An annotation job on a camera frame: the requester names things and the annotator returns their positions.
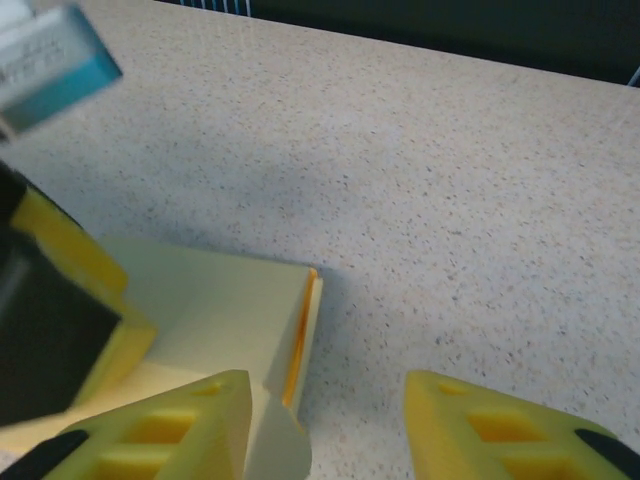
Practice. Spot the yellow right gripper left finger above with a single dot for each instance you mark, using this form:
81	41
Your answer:
150	435

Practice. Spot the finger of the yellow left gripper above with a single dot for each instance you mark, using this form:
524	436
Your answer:
125	350
70	240

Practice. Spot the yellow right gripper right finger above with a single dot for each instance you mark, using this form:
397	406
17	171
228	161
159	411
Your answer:
500	435

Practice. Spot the yellow paper box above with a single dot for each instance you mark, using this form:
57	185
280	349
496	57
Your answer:
210	310

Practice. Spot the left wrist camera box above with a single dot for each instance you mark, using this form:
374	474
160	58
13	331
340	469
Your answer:
50	75

